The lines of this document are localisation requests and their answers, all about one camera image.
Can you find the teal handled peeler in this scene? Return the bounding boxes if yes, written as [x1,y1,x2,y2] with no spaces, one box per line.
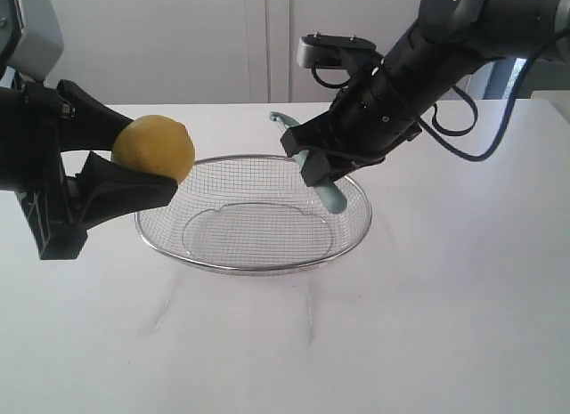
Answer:
[269,111,347,215]

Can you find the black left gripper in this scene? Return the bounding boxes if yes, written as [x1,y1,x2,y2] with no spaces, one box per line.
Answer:
[1,80,178,260]

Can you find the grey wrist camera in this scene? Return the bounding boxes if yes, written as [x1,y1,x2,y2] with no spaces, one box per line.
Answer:
[1,0,64,82]
[297,32,377,69]

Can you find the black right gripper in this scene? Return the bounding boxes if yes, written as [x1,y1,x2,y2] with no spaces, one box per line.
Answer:
[280,49,422,187]

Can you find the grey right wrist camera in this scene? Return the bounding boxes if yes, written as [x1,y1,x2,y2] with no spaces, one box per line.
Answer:
[297,32,377,69]

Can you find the oval metal wire basket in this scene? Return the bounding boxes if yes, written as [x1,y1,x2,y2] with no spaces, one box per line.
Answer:
[135,155,372,276]

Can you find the yellow lemon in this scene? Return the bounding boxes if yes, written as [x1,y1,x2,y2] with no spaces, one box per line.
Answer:
[111,115,195,184]

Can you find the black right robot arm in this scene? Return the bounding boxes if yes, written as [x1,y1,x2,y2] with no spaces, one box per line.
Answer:
[281,0,569,187]

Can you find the black right camera cable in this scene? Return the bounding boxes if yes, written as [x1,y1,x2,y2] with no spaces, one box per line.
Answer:
[311,26,570,162]

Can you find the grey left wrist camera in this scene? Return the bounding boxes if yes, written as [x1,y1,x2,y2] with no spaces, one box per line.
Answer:
[1,0,64,82]

